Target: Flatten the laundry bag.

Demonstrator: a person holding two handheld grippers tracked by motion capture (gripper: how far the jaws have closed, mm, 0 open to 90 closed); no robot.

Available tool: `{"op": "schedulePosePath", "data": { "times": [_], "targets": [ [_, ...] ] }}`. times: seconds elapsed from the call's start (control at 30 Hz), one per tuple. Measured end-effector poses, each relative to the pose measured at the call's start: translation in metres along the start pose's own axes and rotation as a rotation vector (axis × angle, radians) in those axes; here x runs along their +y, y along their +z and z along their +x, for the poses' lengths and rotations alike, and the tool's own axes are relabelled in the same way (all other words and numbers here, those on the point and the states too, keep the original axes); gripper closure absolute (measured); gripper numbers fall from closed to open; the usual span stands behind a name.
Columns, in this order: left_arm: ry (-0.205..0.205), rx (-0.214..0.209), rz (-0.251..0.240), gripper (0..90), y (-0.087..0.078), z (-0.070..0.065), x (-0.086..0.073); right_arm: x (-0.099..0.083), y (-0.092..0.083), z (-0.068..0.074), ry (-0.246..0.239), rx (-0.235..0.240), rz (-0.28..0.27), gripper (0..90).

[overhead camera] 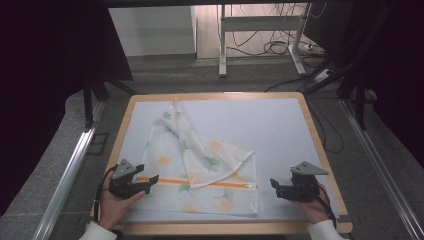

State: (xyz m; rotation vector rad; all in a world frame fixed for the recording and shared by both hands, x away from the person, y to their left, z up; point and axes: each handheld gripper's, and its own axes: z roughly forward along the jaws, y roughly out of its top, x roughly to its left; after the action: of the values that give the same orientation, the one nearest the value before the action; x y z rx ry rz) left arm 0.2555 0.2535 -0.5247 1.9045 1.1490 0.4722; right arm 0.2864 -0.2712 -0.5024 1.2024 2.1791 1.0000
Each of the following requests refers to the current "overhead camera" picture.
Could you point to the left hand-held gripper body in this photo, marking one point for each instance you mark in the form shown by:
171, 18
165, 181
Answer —
124, 181

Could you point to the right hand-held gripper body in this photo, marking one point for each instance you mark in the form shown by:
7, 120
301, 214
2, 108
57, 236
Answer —
305, 185

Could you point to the white leaf-print pillowcase with zipper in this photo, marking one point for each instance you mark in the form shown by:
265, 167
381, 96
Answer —
200, 156

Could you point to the person's right hand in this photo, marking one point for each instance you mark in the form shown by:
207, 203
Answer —
310, 208

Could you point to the person's left hand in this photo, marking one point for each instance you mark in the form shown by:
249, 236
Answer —
113, 206

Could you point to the black floor grate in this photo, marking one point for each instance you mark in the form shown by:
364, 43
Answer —
97, 144

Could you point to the black metal stand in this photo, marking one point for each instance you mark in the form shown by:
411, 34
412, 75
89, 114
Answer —
359, 96
88, 106

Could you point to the white power adapter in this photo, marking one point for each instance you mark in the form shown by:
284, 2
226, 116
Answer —
322, 75

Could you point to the dark curtain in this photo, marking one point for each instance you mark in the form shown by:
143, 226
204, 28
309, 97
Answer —
400, 76
43, 83

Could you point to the white power strip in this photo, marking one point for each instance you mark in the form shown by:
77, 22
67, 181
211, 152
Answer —
311, 49

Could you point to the white cabinet panel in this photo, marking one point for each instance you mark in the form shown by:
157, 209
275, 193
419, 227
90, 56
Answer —
151, 30

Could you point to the aluminium floor rail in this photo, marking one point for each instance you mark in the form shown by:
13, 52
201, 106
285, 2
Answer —
383, 173
68, 175

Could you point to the white metal desk frame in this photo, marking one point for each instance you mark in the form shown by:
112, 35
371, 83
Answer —
260, 22

